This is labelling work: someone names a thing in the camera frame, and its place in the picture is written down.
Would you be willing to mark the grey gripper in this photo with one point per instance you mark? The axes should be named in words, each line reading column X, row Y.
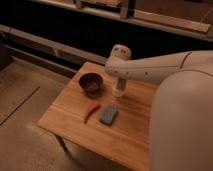
column 121, row 84

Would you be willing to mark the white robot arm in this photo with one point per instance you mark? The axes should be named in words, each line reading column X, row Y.
column 181, row 119

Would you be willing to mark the white ceramic cup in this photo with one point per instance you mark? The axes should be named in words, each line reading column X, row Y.
column 117, row 93

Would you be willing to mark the blue-grey eraser block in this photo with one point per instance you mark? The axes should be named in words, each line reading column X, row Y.
column 108, row 115

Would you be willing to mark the dark brown ceramic bowl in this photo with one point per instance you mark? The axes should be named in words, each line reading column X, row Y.
column 91, row 82

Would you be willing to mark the red chili pepper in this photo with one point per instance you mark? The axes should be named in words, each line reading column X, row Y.
column 92, row 108

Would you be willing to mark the wooden table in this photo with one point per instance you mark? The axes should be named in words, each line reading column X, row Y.
column 126, row 140

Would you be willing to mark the wooden shelf rail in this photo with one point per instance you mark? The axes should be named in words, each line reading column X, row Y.
column 50, row 47

